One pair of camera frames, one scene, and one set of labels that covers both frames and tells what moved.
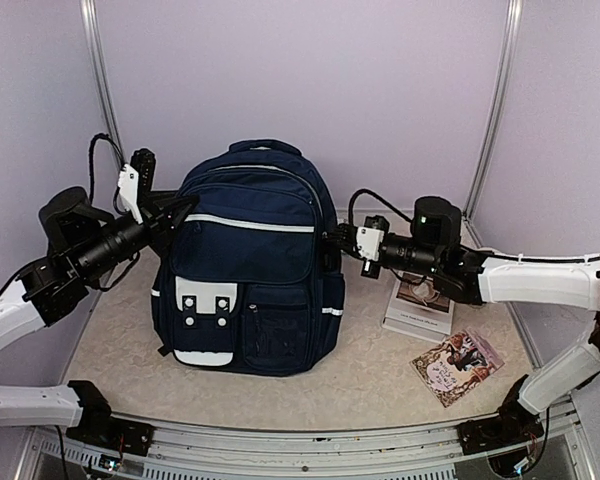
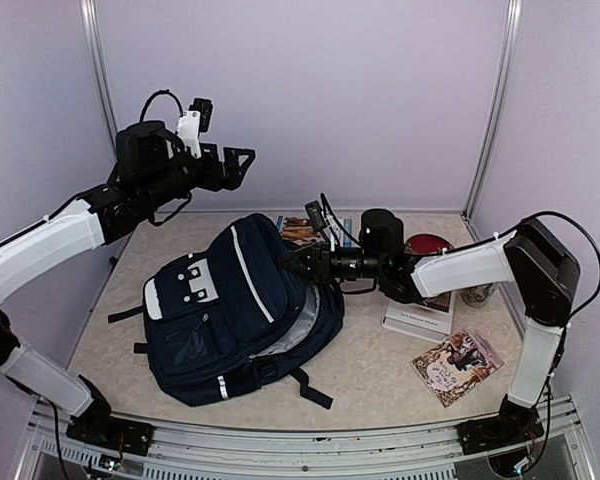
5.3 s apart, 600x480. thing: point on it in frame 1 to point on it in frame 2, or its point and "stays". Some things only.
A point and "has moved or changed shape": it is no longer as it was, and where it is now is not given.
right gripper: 349,237 to 319,268
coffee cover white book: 418,308 stays
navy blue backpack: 248,287 has moved or changed shape
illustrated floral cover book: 456,366 stays
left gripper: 156,217 to 232,177
